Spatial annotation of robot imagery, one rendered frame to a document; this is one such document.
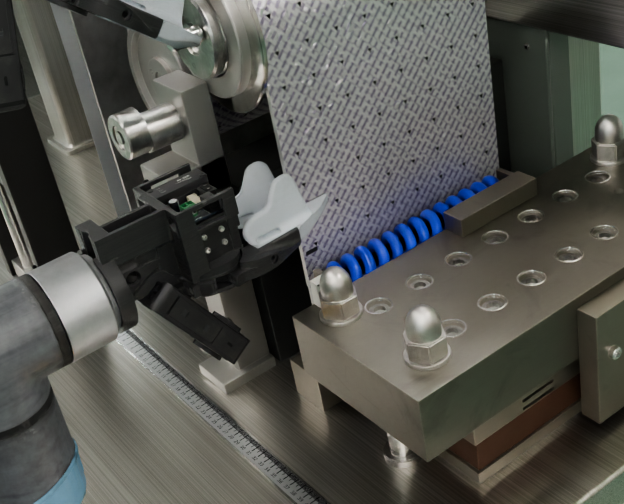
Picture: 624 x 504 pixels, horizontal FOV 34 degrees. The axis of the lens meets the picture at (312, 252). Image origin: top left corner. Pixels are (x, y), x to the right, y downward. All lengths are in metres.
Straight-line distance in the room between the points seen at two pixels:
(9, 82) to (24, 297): 0.15
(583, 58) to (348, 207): 0.48
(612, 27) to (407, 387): 0.40
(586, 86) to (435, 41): 0.42
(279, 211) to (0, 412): 0.26
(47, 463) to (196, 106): 0.31
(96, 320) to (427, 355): 0.24
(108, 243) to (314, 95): 0.21
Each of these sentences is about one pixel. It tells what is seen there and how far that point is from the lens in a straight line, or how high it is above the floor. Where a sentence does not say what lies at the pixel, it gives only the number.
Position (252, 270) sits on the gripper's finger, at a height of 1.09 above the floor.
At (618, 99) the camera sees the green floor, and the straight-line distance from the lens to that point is 3.59.
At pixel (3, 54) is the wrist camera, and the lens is 0.74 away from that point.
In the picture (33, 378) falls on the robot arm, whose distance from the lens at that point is 0.76.
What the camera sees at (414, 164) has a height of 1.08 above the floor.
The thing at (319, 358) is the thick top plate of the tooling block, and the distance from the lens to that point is 0.84.
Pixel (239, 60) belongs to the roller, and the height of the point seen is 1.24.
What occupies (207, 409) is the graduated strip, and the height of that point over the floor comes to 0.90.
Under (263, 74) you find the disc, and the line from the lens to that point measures 0.80.
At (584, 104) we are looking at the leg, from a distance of 1.30.
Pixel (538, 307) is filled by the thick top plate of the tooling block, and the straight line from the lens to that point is 0.82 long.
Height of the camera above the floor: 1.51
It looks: 31 degrees down
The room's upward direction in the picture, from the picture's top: 12 degrees counter-clockwise
